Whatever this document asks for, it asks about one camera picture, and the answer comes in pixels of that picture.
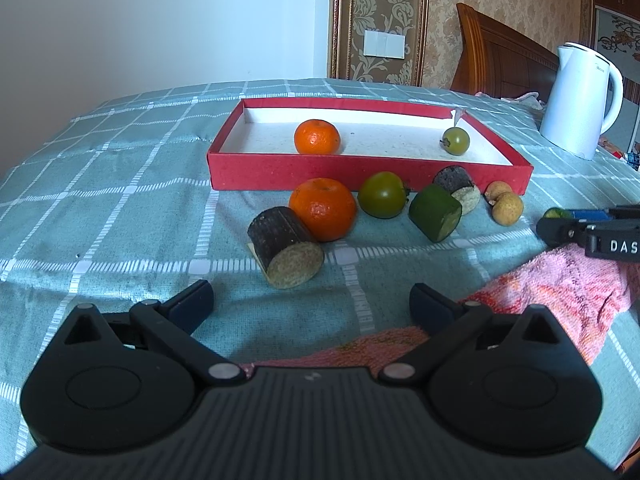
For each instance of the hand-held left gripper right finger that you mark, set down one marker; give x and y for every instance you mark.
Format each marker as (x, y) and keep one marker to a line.
(424, 302)

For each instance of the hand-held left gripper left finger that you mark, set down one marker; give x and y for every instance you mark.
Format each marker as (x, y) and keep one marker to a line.
(199, 301)

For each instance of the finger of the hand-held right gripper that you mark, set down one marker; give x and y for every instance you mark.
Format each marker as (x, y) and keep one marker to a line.
(590, 214)
(565, 232)

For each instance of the tan longan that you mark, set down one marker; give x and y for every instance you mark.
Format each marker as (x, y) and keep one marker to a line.
(497, 189)
(508, 209)

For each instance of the green sugarcane piece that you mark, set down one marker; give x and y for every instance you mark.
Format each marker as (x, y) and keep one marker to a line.
(431, 207)

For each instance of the large dark sugarcane piece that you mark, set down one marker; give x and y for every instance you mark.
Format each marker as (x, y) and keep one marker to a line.
(280, 240)

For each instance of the green tomato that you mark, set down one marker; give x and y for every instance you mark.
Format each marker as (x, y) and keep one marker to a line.
(382, 195)

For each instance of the orange tangerine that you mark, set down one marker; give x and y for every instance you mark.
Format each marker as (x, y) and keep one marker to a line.
(317, 137)
(322, 210)

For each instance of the red shallow cardboard box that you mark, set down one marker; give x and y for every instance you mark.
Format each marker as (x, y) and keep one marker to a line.
(260, 176)

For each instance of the pink towel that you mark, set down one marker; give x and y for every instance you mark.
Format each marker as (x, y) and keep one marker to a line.
(550, 290)

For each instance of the red packet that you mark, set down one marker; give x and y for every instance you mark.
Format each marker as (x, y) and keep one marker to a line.
(613, 148)

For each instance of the white electric kettle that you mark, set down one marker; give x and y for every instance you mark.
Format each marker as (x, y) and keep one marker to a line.
(575, 100)

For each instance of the small dark sugarcane piece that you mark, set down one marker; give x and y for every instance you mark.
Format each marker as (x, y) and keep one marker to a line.
(454, 179)

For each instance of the pale pink cloth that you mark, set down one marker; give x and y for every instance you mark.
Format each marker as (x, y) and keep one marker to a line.
(520, 98)

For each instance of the small green stemmed fruit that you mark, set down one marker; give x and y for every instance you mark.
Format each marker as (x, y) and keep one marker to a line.
(456, 141)

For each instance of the framed floral picture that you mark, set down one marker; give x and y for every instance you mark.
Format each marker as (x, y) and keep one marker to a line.
(617, 35)

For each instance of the wooden headboard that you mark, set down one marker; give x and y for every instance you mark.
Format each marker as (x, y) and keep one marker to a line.
(500, 55)

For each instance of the white light switch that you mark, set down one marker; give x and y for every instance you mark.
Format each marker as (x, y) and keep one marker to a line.
(384, 43)

